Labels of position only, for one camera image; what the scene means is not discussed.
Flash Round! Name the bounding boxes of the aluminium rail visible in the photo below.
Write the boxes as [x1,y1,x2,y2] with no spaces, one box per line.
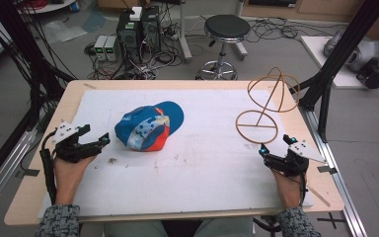
[0,126,39,221]
[299,106,369,237]

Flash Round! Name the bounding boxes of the person's legs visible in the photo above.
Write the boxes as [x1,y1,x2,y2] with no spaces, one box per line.
[103,218,255,237]

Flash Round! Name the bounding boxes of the grey rounded device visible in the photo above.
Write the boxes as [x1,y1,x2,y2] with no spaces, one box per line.
[323,30,379,74]

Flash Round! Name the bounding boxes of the black round stool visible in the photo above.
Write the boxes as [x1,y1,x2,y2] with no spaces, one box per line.
[194,14,253,82]

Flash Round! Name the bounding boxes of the person's right hand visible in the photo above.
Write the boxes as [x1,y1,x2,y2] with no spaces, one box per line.
[270,167,304,209]

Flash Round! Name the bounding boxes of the person's left hand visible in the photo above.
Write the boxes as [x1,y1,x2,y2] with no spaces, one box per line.
[52,154,97,206]

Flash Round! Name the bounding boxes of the black device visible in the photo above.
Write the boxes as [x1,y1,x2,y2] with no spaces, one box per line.
[355,58,379,90]

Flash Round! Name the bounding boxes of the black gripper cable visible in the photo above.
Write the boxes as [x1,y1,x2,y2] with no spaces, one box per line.
[38,130,59,205]
[289,173,310,209]

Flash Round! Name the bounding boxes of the grey power supply unit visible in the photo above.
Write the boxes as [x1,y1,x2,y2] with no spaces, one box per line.
[93,35,109,62]
[104,35,120,62]

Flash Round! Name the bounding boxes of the thin wooden stick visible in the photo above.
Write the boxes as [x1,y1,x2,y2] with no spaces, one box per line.
[306,185,332,208]

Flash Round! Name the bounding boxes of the tangle of floor cables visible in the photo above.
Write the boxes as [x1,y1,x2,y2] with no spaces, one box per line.
[245,15,337,44]

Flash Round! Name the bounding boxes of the white table leg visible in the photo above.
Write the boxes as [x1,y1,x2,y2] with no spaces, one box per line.
[177,0,194,64]

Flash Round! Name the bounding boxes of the grey tape strip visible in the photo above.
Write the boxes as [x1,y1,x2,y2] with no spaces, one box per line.
[14,168,41,180]
[316,165,339,176]

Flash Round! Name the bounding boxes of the wooden wire hat stand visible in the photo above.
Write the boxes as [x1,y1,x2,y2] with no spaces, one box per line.
[235,66,301,145]

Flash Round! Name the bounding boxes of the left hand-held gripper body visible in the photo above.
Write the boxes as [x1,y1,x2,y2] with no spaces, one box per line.
[51,120,105,164]

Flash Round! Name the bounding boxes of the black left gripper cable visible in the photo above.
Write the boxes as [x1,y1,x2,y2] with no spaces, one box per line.
[38,130,59,205]

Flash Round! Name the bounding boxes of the blue and orange cap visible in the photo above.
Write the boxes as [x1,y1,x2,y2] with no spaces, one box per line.
[114,100,186,153]

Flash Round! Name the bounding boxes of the black frame post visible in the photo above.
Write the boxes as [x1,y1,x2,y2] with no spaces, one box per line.
[298,0,379,143]
[0,0,77,132]

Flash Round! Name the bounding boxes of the clear plastic sheet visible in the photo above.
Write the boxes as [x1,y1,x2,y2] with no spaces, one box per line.
[40,19,89,44]

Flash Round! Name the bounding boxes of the black computer tower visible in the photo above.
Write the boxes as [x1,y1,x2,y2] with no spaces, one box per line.
[115,5,163,64]

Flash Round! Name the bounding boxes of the small white box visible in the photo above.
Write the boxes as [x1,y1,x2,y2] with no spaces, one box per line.
[128,6,143,22]

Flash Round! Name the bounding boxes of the white board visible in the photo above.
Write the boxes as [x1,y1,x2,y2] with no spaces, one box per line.
[299,35,379,90]

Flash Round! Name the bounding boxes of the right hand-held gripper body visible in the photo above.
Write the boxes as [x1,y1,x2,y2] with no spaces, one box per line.
[263,140,328,178]

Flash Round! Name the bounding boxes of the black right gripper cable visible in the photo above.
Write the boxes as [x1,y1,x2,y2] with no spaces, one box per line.
[289,173,310,209]

